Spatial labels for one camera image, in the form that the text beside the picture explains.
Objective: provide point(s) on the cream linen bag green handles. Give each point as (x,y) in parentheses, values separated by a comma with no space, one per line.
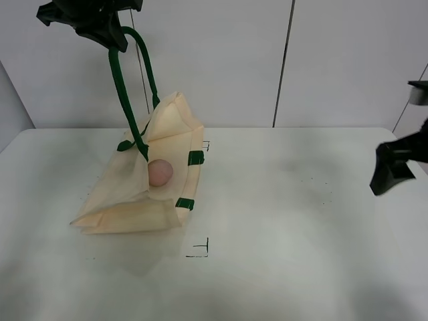
(122,201)

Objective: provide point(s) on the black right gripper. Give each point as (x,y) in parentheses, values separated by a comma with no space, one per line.
(391,166)

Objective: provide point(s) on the pink peach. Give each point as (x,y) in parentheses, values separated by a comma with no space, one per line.
(160,172)

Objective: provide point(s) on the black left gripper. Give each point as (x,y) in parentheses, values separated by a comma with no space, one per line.
(96,20)

